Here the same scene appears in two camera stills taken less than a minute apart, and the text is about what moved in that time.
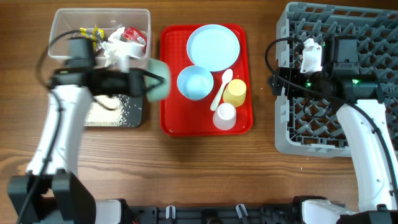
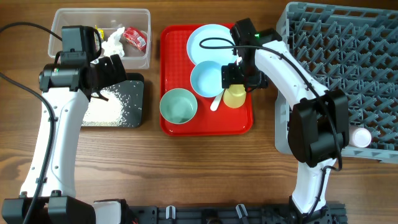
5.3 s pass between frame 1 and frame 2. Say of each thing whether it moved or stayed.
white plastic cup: moved
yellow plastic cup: stayed
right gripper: moved
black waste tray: stayed
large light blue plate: stayed
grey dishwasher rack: stayed
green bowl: moved
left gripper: moved
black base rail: stayed
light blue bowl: moved
